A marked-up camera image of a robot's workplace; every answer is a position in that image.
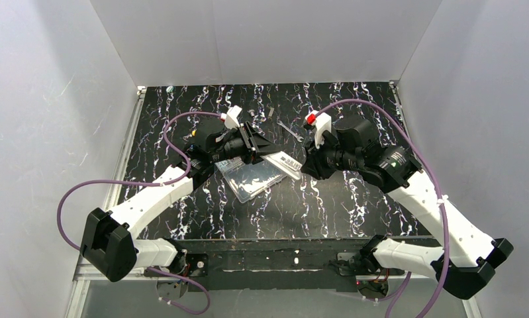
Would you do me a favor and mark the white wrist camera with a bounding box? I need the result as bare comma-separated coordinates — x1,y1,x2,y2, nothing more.
220,105,242,129
305,111,332,149

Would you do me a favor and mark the black front mounting rail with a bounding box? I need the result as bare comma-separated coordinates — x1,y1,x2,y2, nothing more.
143,237,405,293

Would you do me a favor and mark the clear plastic screw box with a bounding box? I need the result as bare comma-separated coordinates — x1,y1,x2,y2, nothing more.
215,158,287,203

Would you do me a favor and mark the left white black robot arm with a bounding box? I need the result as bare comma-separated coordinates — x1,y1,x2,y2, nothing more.
79,118,287,282

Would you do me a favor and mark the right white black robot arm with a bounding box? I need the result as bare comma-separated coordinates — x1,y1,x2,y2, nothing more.
301,112,514,299

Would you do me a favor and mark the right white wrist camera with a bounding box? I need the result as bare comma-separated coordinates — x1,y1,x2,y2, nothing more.
305,111,332,149

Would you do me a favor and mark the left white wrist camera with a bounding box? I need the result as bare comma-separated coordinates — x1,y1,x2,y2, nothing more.
220,105,242,129

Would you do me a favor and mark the white remote control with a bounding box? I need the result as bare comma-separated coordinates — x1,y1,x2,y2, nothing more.
262,151,303,180

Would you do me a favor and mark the silver open-end wrench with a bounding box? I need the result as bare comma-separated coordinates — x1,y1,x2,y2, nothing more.
277,120,304,142

